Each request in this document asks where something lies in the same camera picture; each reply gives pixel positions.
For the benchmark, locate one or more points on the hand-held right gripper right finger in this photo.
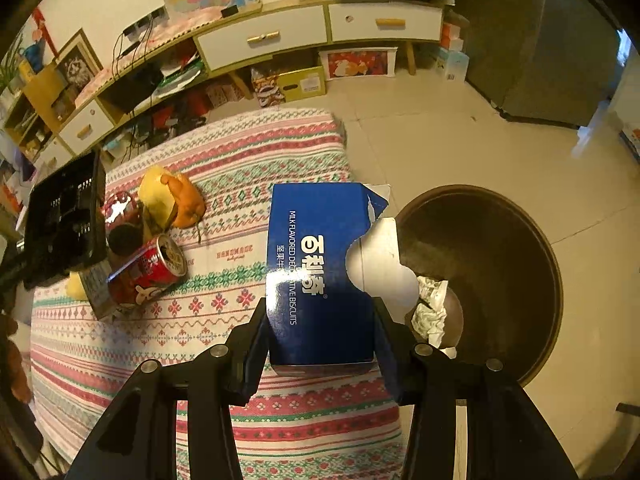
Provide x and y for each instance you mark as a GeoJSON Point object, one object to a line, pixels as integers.
{"type": "Point", "coordinates": [390, 365]}

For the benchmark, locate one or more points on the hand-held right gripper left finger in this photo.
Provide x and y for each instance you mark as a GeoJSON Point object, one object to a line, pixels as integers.
{"type": "Point", "coordinates": [252, 365]}

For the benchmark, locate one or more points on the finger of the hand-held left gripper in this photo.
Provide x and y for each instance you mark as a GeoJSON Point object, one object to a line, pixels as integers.
{"type": "Point", "coordinates": [12, 270]}

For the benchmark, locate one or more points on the white tissue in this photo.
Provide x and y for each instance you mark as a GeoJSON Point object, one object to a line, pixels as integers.
{"type": "Point", "coordinates": [432, 290]}
{"type": "Point", "coordinates": [427, 325]}

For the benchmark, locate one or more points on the yellow sponge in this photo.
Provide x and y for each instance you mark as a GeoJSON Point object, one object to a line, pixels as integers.
{"type": "Point", "coordinates": [75, 285]}

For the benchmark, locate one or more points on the black plastic tray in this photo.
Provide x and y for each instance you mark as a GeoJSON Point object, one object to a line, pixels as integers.
{"type": "Point", "coordinates": [65, 210]}

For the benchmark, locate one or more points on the blue biscuit box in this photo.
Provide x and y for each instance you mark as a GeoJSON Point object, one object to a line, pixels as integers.
{"type": "Point", "coordinates": [315, 260]}

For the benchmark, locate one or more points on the foil snack bag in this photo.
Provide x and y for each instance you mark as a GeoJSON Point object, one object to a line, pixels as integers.
{"type": "Point", "coordinates": [120, 210]}

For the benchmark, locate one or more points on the red snack can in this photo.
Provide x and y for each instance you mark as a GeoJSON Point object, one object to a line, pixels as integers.
{"type": "Point", "coordinates": [145, 270]}

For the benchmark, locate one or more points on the dark brown waste bin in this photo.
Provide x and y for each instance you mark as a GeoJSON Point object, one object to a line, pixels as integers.
{"type": "Point", "coordinates": [500, 270]}

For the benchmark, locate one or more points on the yellow orange wrapper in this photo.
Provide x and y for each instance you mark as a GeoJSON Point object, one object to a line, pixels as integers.
{"type": "Point", "coordinates": [165, 195]}

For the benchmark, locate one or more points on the striped patterned tablecloth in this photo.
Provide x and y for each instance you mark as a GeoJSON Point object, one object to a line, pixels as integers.
{"type": "Point", "coordinates": [210, 280]}

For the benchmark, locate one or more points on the yellow wooden shelf unit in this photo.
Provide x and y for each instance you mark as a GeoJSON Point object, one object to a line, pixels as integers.
{"type": "Point", "coordinates": [37, 85]}

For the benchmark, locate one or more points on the green potted plant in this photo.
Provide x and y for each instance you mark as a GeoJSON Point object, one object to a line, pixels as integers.
{"type": "Point", "coordinates": [10, 70]}

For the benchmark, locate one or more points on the framed cat picture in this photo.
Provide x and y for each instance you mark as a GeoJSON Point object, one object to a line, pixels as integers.
{"type": "Point", "coordinates": [75, 67]}

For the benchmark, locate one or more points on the blue plush toy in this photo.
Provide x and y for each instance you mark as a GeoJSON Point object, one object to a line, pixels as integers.
{"type": "Point", "coordinates": [34, 55]}

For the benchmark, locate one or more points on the black box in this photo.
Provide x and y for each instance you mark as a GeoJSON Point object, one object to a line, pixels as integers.
{"type": "Point", "coordinates": [132, 90]}

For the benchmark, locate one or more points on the red hanging decoration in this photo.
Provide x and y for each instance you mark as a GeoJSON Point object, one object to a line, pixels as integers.
{"type": "Point", "coordinates": [45, 30]}

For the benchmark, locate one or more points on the stack of papers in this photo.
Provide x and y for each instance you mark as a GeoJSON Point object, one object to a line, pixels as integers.
{"type": "Point", "coordinates": [180, 77]}

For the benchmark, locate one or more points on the yellow cardboard box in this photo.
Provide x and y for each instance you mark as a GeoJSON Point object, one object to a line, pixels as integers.
{"type": "Point", "coordinates": [300, 85]}

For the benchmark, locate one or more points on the pink cloth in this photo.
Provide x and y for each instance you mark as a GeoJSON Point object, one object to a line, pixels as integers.
{"type": "Point", "coordinates": [175, 27]}

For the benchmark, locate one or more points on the red fish picture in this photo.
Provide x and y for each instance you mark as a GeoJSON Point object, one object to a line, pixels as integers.
{"type": "Point", "coordinates": [357, 63]}

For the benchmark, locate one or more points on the white and blue cartons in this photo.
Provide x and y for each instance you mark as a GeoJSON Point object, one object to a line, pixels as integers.
{"type": "Point", "coordinates": [452, 65]}

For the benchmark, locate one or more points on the long white-drawer sideboard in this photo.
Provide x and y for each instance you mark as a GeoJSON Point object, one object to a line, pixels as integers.
{"type": "Point", "coordinates": [265, 40]}

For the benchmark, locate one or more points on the open cardboard box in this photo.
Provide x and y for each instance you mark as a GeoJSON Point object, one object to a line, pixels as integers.
{"type": "Point", "coordinates": [631, 140]}

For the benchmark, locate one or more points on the small black device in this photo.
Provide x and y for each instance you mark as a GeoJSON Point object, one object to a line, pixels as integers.
{"type": "Point", "coordinates": [229, 11]}

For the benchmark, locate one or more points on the grey refrigerator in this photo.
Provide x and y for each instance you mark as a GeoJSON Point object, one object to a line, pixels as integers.
{"type": "Point", "coordinates": [540, 45]}

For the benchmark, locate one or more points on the wall socket strip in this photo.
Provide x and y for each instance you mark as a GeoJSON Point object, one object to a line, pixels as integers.
{"type": "Point", "coordinates": [142, 22]}

